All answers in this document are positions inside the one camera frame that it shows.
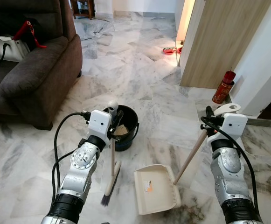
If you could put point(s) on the dark brown fabric sofa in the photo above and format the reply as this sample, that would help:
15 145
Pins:
32 74

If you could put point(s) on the white bag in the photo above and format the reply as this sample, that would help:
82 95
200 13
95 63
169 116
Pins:
14 49

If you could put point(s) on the red spray can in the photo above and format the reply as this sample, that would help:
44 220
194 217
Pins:
223 88

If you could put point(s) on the dark wooden furniture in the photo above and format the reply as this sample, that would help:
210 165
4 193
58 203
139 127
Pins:
74 7

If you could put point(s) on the black plastic bucket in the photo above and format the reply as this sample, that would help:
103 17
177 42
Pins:
130 121

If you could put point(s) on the brown cardboard piece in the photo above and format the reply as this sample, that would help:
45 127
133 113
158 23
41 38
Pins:
121 130

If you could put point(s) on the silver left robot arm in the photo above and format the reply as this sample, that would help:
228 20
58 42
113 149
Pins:
79 168

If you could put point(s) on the light wooden panel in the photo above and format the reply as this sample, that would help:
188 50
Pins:
219 42

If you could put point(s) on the small red bowl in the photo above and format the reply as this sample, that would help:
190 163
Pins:
169 50

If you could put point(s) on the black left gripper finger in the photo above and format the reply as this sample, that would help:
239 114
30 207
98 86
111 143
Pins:
121 117

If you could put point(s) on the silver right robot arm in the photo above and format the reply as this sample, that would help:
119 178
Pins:
228 177

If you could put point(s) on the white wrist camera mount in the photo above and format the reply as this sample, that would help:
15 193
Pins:
233 123
99 123

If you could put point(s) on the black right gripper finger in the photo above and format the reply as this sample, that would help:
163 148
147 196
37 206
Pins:
209 112

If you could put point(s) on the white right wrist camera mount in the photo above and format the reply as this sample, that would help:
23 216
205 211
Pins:
233 123

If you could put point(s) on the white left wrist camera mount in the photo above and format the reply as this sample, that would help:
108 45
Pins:
99 123

